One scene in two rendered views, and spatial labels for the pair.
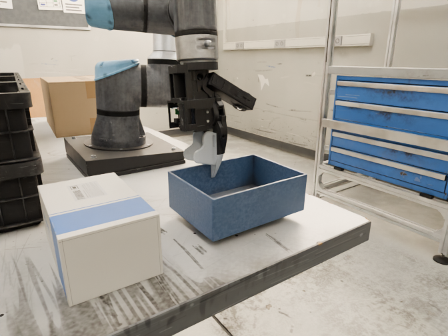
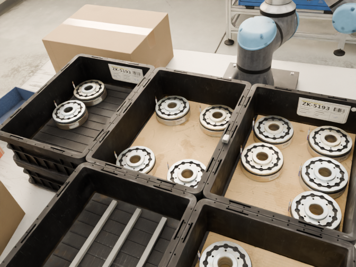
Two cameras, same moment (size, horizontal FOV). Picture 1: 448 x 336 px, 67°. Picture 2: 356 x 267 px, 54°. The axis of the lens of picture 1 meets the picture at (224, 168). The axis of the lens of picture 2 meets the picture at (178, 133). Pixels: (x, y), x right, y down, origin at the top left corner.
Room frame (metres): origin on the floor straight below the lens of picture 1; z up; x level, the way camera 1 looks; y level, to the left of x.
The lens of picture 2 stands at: (0.23, 1.02, 1.53)
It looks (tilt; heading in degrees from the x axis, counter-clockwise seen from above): 45 degrees down; 332
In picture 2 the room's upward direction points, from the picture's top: 9 degrees counter-clockwise
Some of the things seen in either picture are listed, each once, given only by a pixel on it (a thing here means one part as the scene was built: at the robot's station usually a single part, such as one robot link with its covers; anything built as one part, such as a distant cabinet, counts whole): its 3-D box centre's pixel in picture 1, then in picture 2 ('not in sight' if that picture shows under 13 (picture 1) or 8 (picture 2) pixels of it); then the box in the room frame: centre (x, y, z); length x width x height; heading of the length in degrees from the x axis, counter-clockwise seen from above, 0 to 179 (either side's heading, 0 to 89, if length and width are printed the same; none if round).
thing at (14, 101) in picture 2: not in sight; (13, 113); (1.43, 1.04, 0.74); 0.20 x 0.15 x 0.07; 117
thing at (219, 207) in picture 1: (237, 191); not in sight; (0.57, -0.02, 0.75); 0.20 x 0.15 x 0.07; 125
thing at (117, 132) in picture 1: (119, 125); (252, 73); (0.95, 0.30, 0.80); 0.15 x 0.15 x 0.10
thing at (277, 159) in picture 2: not in sight; (261, 158); (0.62, 0.58, 0.86); 0.10 x 0.10 x 0.01
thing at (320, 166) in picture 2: not in sight; (325, 172); (0.49, 0.51, 0.86); 0.05 x 0.05 x 0.01
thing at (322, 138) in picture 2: not in sight; (330, 139); (0.55, 0.41, 0.86); 0.05 x 0.05 x 0.01
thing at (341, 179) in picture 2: not in sight; (324, 174); (0.49, 0.51, 0.86); 0.10 x 0.10 x 0.01
